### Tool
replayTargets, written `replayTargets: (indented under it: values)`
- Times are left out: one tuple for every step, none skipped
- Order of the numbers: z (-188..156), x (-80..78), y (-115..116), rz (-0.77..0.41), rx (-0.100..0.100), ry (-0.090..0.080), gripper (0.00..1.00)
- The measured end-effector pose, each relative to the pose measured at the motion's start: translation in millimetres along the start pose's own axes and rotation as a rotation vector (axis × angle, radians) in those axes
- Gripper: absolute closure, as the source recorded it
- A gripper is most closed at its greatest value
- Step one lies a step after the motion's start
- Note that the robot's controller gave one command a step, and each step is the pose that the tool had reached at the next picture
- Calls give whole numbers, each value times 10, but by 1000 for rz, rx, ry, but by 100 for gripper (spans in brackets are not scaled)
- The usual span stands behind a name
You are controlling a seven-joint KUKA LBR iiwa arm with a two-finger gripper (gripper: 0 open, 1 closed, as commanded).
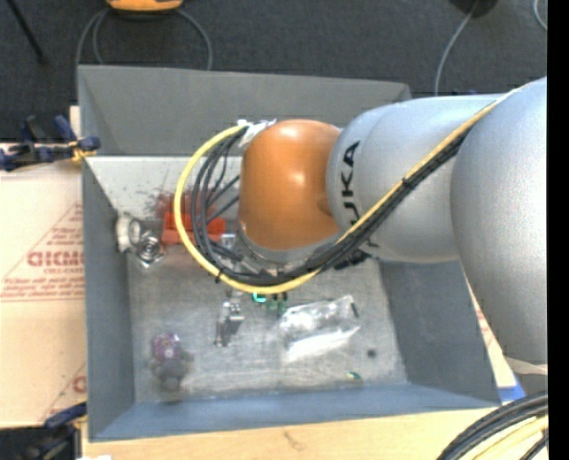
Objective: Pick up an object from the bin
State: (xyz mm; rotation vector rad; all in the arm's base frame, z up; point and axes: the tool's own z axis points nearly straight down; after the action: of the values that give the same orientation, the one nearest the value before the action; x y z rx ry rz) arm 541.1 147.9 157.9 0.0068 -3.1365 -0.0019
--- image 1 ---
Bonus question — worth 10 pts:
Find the orange-red flat block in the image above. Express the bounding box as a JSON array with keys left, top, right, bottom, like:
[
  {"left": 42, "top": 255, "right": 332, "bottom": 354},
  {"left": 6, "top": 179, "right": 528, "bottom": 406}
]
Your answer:
[{"left": 161, "top": 193, "right": 227, "bottom": 247}]

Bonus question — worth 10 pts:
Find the purple and grey toy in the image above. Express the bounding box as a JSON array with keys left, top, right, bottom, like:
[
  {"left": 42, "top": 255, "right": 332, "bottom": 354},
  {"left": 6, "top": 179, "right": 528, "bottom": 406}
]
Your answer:
[{"left": 148, "top": 332, "right": 195, "bottom": 394}]

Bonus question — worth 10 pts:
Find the clear plastic packet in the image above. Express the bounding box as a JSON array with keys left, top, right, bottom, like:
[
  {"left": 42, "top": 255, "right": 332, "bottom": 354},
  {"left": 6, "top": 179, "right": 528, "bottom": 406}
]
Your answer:
[{"left": 278, "top": 294, "right": 363, "bottom": 364}]

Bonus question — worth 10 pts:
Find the clear glass jar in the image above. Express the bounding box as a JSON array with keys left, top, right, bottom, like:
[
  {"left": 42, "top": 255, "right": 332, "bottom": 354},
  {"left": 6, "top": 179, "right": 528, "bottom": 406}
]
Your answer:
[{"left": 128, "top": 217, "right": 167, "bottom": 268}]

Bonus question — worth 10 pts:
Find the white plastic cap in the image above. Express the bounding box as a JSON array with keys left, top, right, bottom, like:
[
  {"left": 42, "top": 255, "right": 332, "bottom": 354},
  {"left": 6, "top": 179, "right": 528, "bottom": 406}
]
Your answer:
[{"left": 115, "top": 212, "right": 135, "bottom": 254}]

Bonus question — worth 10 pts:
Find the grey metal bin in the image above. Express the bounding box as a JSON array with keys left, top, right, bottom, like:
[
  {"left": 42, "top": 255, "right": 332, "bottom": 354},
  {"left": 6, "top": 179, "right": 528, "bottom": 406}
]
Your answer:
[{"left": 76, "top": 64, "right": 504, "bottom": 443}]

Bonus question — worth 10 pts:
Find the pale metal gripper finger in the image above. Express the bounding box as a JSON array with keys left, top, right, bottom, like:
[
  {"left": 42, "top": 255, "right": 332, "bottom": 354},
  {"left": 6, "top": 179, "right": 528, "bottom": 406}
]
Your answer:
[
  {"left": 228, "top": 301, "right": 246, "bottom": 331},
  {"left": 215, "top": 303, "right": 232, "bottom": 348}
]

